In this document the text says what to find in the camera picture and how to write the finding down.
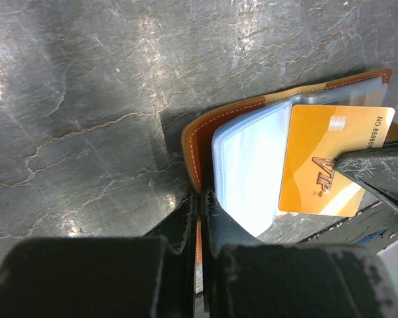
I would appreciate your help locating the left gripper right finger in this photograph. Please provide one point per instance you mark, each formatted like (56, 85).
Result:
(244, 277)

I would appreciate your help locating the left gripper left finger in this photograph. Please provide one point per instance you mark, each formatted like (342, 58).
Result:
(148, 276)

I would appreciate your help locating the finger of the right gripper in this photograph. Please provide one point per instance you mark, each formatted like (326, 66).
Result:
(375, 170)

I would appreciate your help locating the brown leather card holder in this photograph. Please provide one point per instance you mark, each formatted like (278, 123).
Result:
(238, 148)

